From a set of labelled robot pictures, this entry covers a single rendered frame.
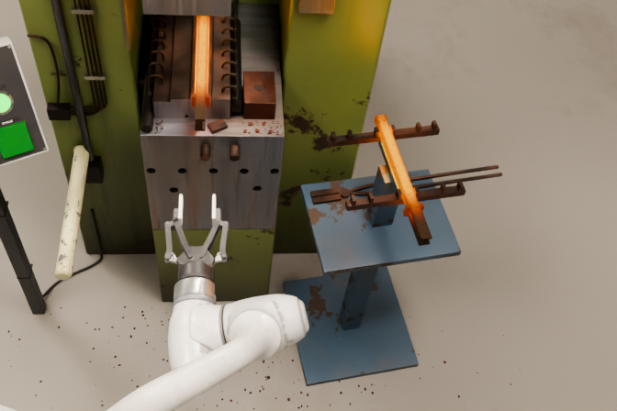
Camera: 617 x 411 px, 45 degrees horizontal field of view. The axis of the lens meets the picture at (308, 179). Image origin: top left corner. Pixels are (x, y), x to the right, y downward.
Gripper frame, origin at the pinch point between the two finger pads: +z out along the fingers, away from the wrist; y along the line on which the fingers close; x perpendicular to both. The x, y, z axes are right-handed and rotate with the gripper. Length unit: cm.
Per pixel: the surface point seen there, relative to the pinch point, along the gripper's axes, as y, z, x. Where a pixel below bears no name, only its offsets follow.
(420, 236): 53, -5, -5
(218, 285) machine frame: 4, 29, -88
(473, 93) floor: 120, 135, -100
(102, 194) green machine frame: -34, 49, -61
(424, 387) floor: 74, -5, -100
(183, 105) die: -4.6, 35.0, -3.0
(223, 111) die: 5.9, 35.0, -5.3
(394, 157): 50, 19, -5
